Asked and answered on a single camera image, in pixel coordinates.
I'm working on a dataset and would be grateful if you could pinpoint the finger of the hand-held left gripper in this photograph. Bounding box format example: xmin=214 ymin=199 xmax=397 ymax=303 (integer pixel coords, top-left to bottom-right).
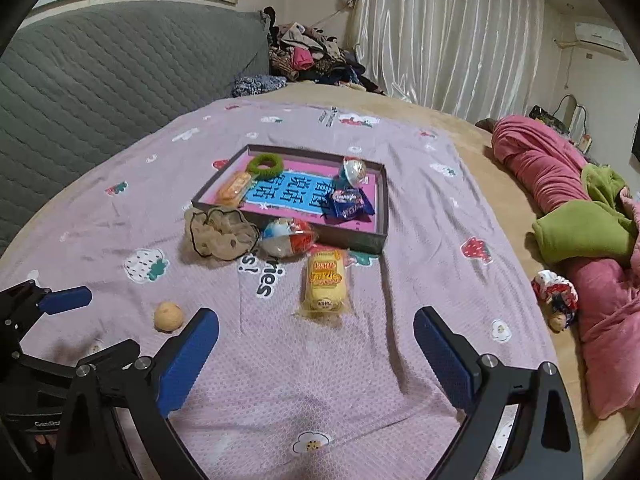
xmin=15 ymin=338 xmax=142 ymax=376
xmin=0 ymin=280 xmax=94 ymax=331

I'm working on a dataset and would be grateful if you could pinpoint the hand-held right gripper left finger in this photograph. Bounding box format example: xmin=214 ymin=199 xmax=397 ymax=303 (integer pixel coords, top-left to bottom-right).
xmin=52 ymin=307 xmax=221 ymax=480

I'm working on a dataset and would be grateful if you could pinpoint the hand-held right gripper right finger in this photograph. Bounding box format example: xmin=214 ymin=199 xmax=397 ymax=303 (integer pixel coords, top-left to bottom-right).
xmin=413 ymin=306 xmax=586 ymax=480

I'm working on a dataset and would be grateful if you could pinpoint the walnut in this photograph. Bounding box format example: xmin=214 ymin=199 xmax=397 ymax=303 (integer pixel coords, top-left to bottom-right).
xmin=153 ymin=301 xmax=185 ymax=333

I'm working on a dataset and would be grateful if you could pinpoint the beige sheer scrunchie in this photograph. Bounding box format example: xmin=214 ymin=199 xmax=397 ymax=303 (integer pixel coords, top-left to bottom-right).
xmin=184 ymin=206 xmax=261 ymax=261

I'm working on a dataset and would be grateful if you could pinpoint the yellow snack packet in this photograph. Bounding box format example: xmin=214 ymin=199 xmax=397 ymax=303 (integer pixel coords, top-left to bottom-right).
xmin=298 ymin=247 xmax=353 ymax=321

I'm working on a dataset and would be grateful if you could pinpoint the dark shallow box tray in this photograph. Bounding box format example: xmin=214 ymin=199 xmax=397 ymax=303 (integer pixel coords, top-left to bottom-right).
xmin=191 ymin=144 xmax=390 ymax=253

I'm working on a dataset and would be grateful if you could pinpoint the red white snack packet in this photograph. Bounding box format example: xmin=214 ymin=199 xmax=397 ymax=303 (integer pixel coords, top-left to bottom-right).
xmin=260 ymin=217 xmax=317 ymax=257

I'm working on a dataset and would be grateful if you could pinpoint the orange wafer packet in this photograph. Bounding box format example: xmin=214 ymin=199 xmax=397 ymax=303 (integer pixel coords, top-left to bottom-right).
xmin=215 ymin=171 xmax=253 ymax=206

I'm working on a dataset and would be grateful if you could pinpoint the blue cookie packet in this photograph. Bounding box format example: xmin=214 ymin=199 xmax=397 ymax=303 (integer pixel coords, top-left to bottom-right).
xmin=322 ymin=186 xmax=375 ymax=222

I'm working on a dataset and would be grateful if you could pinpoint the green fuzzy scrunchie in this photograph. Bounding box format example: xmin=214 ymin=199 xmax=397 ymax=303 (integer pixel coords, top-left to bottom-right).
xmin=248 ymin=154 xmax=284 ymax=178

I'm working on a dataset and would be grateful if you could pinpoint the person's left hand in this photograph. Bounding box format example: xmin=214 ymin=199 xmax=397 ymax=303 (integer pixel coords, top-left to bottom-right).
xmin=30 ymin=430 xmax=58 ymax=453

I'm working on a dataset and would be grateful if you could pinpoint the small cloth doll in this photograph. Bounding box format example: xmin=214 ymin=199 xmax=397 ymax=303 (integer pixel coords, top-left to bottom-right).
xmin=531 ymin=270 xmax=578 ymax=331

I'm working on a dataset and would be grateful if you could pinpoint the purple printed blanket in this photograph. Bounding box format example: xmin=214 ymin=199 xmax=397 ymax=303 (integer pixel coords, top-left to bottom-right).
xmin=0 ymin=97 xmax=551 ymax=480

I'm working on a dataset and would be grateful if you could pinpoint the green blanket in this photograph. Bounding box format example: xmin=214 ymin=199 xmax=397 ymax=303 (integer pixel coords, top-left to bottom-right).
xmin=531 ymin=164 xmax=638 ymax=265

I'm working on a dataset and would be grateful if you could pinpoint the pink and blue book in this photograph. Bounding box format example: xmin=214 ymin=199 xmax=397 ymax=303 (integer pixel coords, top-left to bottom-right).
xmin=215 ymin=152 xmax=383 ymax=235

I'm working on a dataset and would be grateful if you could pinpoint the pink quilt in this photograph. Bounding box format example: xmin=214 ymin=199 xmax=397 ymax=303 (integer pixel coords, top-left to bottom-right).
xmin=490 ymin=114 xmax=640 ymax=421

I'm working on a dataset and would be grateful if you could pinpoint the grey quilted headboard cover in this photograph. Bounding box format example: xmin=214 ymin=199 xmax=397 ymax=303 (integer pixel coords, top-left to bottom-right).
xmin=0 ymin=7 xmax=271 ymax=256

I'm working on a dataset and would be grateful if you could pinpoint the dark handbag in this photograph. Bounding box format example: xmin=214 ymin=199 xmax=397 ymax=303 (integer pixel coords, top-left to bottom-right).
xmin=529 ymin=105 xmax=568 ymax=131

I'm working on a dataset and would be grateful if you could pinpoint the arched vanity mirror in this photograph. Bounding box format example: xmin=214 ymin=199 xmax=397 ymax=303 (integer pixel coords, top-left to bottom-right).
xmin=557 ymin=94 xmax=593 ymax=153

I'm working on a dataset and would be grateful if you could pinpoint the blue patterned cloth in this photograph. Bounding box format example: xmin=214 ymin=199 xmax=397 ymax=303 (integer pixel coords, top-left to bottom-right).
xmin=231 ymin=75 xmax=287 ymax=98

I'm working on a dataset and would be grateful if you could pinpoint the white curtain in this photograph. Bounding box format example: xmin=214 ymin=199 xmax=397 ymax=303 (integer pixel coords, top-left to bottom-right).
xmin=350 ymin=0 xmax=546 ymax=123

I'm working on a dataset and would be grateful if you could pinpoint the pile of clothes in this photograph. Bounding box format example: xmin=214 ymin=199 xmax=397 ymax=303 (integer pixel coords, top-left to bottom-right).
xmin=267 ymin=7 xmax=386 ymax=95

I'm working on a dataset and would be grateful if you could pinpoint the white air conditioner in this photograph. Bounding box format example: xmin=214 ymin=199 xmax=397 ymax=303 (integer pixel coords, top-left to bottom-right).
xmin=574 ymin=21 xmax=628 ymax=56

